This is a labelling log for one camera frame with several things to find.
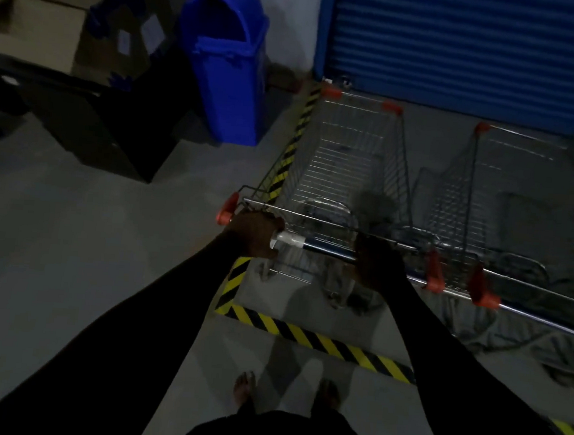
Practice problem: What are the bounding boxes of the person's left forearm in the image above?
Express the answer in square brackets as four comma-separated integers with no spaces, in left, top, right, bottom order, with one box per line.
[0,215,248,435]

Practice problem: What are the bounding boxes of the blue plastic trash bin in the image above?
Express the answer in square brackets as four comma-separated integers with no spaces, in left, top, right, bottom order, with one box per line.
[169,0,275,149]

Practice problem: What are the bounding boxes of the person's right hand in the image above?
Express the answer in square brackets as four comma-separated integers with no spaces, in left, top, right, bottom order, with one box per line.
[349,231,414,298]

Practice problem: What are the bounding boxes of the flattened brown cardboard boxes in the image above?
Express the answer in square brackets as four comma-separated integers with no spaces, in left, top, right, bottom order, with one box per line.
[0,0,180,94]

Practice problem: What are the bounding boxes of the large black box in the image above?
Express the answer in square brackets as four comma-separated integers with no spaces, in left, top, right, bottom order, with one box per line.
[0,47,202,189]

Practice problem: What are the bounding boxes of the person's left hand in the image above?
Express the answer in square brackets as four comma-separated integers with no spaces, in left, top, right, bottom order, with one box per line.
[220,208,288,262]

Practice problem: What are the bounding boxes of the person's right forearm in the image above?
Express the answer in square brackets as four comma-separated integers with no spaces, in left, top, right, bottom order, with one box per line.
[372,279,574,435]

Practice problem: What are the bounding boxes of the person's dark clothing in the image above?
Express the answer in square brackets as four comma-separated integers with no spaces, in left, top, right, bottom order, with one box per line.
[164,395,390,435]

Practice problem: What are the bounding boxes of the person's right foot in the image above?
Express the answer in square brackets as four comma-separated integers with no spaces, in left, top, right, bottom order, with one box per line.
[313,377,344,414]

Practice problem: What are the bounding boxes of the person's left foot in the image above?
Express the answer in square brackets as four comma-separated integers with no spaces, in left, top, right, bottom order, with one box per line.
[230,369,260,413]

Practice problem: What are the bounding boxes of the blue roller shutter door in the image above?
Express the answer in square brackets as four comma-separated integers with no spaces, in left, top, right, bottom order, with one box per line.
[308,0,574,138]

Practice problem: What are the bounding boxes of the person's foot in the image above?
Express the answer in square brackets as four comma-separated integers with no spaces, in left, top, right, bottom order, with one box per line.
[313,377,344,414]
[230,369,260,413]

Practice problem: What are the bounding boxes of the silver wire shopping cart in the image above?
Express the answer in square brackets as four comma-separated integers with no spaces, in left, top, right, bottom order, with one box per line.
[208,75,462,321]
[396,115,574,383]

